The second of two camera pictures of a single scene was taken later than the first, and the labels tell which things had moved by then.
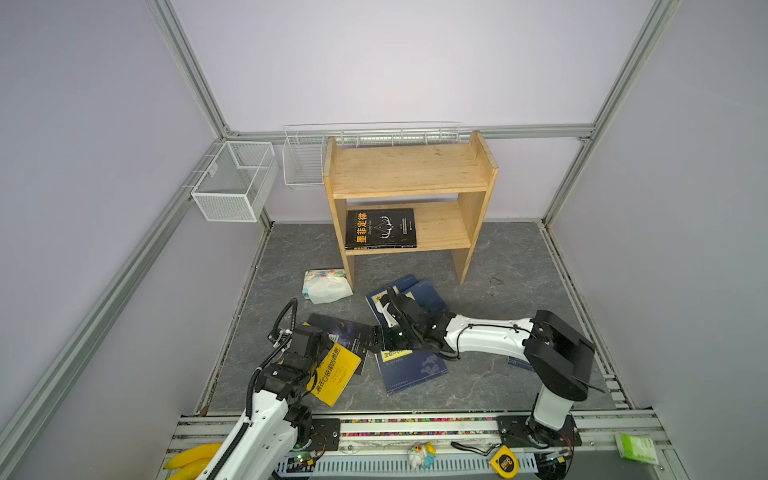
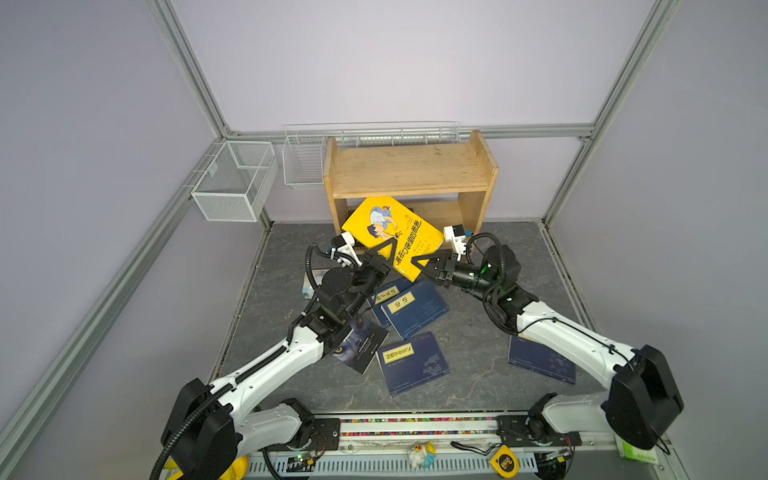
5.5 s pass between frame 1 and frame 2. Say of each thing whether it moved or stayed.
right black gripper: moved
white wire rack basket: stayed
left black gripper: moved
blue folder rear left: stayed
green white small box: stayed
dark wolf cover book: stayed
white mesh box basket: stayed
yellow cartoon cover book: moved
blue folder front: stayed
